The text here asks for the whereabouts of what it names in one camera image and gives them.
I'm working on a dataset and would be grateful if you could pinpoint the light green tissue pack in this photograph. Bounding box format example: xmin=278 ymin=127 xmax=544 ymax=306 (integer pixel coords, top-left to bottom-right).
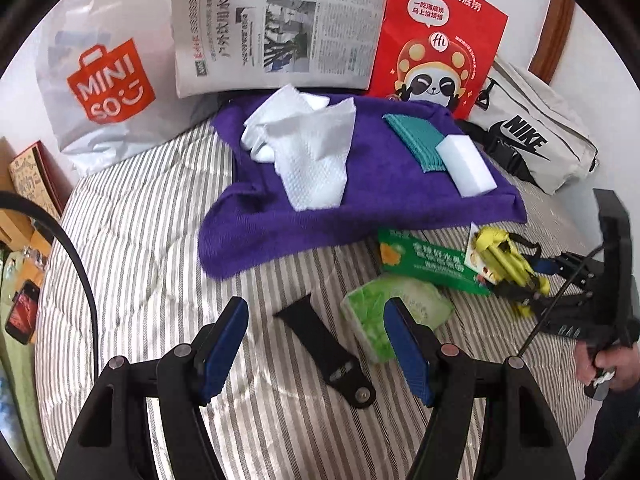
xmin=341 ymin=274 xmax=454 ymax=364

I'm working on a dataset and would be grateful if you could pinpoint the black watch strap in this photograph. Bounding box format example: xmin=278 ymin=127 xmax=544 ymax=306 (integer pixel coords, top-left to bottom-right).
xmin=272 ymin=292 xmax=378 ymax=410

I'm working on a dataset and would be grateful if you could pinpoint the dark green packet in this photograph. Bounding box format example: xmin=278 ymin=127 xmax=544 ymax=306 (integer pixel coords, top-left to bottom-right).
xmin=378 ymin=229 xmax=490 ymax=296

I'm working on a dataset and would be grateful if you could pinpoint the yellow mesh pouch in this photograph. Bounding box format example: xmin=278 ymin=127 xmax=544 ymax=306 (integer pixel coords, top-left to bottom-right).
xmin=471 ymin=226 xmax=550 ymax=318

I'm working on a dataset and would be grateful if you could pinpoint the purple towel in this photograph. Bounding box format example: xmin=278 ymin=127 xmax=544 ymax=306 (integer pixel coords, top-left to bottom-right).
xmin=198 ymin=94 xmax=527 ymax=280

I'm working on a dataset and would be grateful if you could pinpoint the white foam sponge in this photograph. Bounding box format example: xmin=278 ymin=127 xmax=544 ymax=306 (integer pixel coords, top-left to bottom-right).
xmin=436 ymin=134 xmax=497 ymax=198

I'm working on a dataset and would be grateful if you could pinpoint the teal ribbed cloth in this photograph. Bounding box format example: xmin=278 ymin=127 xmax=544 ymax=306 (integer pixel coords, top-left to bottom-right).
xmin=383 ymin=114 xmax=446 ymax=172

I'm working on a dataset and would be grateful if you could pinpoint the white paper towel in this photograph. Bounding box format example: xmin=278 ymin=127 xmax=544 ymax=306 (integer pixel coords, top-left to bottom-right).
xmin=241 ymin=84 xmax=357 ymax=211

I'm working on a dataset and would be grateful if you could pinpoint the right hand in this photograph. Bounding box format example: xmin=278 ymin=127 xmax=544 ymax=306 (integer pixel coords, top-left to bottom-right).
xmin=574 ymin=341 xmax=640 ymax=391

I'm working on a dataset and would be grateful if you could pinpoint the striped quilt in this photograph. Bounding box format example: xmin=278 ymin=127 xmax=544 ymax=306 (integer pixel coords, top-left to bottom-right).
xmin=34 ymin=118 xmax=601 ymax=480

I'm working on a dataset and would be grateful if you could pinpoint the white Nike waist bag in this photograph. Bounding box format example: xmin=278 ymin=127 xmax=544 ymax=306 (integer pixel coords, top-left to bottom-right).
xmin=457 ymin=56 xmax=598 ymax=195

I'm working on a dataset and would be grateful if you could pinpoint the black smartphone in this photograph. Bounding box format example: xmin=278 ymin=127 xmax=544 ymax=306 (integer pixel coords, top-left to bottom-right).
xmin=4 ymin=280 xmax=40 ymax=346

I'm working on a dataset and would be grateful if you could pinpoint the patterned gift box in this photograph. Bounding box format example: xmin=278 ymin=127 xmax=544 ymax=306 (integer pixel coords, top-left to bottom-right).
xmin=9 ymin=141 xmax=66 ymax=221

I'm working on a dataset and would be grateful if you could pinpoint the red panda paper bag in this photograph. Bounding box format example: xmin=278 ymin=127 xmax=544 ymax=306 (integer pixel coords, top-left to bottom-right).
xmin=368 ymin=0 xmax=508 ymax=119

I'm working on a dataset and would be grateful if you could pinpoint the white Miniso plastic bag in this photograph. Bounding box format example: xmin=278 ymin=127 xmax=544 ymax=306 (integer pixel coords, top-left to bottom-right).
xmin=36 ymin=0 xmax=218 ymax=177

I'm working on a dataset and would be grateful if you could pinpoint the folded newspaper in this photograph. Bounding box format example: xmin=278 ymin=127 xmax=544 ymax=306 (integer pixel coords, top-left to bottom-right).
xmin=171 ymin=0 xmax=386 ymax=98

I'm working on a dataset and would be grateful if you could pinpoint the black cable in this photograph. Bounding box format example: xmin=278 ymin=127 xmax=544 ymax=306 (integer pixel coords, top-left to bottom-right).
xmin=0 ymin=192 xmax=101 ymax=380

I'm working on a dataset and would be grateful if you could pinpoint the wooden door frame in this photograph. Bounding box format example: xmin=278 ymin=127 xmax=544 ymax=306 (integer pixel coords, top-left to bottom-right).
xmin=528 ymin=0 xmax=575 ymax=84

